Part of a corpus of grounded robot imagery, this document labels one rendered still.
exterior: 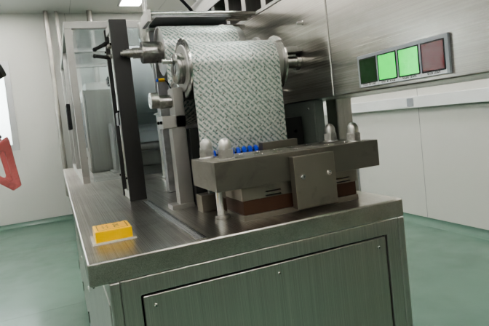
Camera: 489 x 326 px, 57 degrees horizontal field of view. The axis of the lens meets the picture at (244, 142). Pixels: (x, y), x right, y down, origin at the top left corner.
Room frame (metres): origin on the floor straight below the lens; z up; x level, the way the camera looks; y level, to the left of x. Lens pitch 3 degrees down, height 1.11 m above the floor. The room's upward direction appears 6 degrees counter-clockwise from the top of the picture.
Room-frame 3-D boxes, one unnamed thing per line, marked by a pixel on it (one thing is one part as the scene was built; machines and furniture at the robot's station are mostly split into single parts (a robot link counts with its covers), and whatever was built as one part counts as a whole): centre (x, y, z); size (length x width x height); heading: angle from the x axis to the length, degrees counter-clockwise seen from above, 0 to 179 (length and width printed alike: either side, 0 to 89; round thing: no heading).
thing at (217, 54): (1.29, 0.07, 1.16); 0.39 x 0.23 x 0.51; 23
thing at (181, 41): (1.12, 0.13, 1.25); 0.15 x 0.01 x 0.15; 23
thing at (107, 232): (0.89, 0.28, 0.91); 0.07 x 0.07 x 0.02; 23
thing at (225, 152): (0.92, 0.04, 1.05); 0.04 x 0.04 x 0.04
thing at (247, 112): (1.11, 0.00, 1.11); 0.23 x 0.01 x 0.18; 113
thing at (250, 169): (1.02, -0.09, 1.00); 0.40 x 0.16 x 0.06; 113
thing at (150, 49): (1.35, 0.25, 1.34); 0.06 x 0.06 x 0.06; 23
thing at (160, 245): (2.01, 0.46, 0.88); 2.52 x 0.66 x 0.04; 23
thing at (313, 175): (0.94, -0.14, 0.97); 0.10 x 0.03 x 0.11; 113
